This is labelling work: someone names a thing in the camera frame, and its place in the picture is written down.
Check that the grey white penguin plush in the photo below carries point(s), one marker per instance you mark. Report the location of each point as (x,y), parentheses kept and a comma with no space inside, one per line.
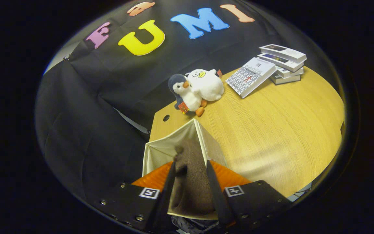
(187,94)

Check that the white book dark cover picture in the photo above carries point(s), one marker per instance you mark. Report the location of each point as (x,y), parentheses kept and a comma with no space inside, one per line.
(282,52)

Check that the white patterned calendar book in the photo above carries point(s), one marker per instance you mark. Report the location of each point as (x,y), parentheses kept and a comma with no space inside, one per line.
(250,78)

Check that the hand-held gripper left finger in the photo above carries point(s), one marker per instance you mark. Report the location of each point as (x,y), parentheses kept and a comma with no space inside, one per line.
(165,204)

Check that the beige fabric storage box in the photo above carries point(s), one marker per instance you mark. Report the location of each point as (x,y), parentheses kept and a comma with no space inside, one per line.
(162,149)

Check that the thin white book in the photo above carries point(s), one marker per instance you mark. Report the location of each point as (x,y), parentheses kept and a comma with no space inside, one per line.
(291,73)

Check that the white round plush toy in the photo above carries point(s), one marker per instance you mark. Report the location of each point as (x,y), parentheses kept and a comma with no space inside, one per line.
(206,86)

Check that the black backdrop cloth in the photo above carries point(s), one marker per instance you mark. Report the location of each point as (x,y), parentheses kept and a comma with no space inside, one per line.
(86,130)

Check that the grey book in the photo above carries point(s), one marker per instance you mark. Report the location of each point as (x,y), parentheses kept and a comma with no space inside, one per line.
(286,79)

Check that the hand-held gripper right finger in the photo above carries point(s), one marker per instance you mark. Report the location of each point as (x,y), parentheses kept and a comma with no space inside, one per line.
(221,204)

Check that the dark crumpled cloth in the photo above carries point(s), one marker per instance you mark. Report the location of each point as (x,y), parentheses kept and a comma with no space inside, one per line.
(192,225)

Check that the brown shoe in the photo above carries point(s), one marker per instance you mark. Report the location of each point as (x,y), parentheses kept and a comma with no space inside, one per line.
(193,182)

